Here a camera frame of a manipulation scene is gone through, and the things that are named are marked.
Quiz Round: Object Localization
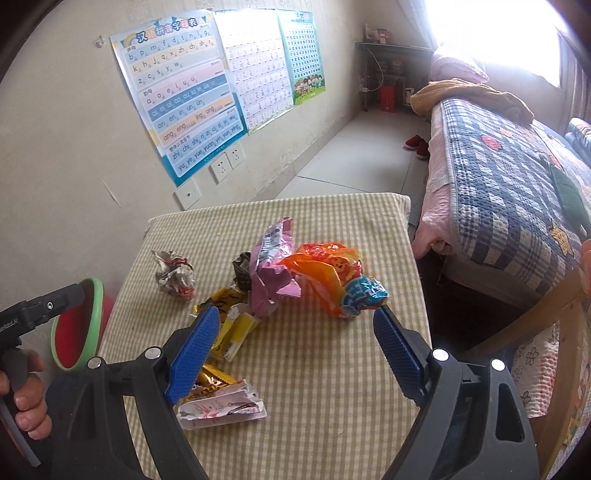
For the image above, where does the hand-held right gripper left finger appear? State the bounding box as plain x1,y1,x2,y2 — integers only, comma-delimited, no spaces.
48,304,221,480

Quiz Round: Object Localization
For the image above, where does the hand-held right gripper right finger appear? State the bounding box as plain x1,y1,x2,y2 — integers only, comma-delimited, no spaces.
373,305,541,480

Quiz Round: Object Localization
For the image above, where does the gold candy wrapper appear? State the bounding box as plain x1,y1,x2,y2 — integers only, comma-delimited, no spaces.
196,362,236,393

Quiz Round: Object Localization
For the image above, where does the green rimmed red trash bin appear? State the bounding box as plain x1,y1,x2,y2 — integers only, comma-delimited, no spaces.
50,277,116,372

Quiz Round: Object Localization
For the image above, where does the yellow white sachet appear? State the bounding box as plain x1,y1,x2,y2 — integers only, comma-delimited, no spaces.
210,305,262,363

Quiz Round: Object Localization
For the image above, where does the white pink carton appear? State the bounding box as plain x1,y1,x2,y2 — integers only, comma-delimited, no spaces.
175,379,267,431

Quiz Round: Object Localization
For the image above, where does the yellow black wrapper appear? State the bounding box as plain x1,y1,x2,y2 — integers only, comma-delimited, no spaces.
191,286,245,319

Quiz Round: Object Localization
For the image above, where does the foil wrapper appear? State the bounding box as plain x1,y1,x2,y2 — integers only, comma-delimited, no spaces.
152,250,197,301

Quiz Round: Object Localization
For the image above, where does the dark small wrapper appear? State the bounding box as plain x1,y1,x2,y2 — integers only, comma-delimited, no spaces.
232,251,254,291

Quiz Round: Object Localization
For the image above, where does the orange blue snack bag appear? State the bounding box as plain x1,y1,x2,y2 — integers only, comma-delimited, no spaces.
279,241,389,320

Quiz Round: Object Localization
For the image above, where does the pale pink plastic wrapper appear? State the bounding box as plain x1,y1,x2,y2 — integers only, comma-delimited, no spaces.
249,218,303,319

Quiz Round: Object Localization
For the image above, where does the person's left hand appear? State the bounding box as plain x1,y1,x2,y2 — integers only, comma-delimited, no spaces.
0,348,52,441

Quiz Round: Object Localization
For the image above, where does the checked green white tablecloth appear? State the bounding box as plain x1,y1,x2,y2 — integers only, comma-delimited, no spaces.
99,193,432,480

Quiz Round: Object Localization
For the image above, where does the floral chair cushion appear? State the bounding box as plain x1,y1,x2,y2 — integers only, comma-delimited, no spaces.
510,318,578,421

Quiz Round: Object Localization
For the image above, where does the pink bed sheet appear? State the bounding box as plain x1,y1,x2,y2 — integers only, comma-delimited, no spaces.
411,104,462,259

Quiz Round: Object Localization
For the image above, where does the bed with checkered quilt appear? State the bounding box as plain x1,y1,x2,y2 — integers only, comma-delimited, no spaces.
431,97,591,296

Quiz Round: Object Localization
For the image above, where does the green cloth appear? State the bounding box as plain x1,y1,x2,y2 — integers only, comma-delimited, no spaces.
549,164,585,222

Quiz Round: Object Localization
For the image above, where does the yellow blanket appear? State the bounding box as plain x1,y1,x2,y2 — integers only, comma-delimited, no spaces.
410,79,535,125

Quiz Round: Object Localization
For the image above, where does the blue folded clothing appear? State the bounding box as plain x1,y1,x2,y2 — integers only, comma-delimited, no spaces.
566,117,591,158

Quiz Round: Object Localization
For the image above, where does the pink folded blanket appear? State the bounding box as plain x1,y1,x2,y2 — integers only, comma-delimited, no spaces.
429,46,489,86

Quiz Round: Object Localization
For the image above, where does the metal storage shelf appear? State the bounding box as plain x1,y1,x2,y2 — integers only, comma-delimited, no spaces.
355,39,435,112

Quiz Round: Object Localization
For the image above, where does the pink curtain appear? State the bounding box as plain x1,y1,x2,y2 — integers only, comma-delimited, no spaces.
397,0,439,51

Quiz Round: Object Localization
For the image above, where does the bright window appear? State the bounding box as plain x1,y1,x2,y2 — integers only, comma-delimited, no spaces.
425,0,568,88

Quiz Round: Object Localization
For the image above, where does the white round port wall plate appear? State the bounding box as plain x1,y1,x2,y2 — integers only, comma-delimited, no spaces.
174,178,201,210

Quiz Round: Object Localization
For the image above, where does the white wall socket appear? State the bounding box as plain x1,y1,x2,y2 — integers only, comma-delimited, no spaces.
210,154,232,185
226,143,245,174

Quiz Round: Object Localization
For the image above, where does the blue letter wall poster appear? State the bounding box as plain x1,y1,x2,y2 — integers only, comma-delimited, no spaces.
110,16,245,188

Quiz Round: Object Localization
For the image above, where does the white chart wall poster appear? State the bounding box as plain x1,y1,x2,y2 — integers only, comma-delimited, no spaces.
215,9,296,134

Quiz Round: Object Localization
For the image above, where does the green chart wall poster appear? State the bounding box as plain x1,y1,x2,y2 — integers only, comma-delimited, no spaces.
276,7,326,106

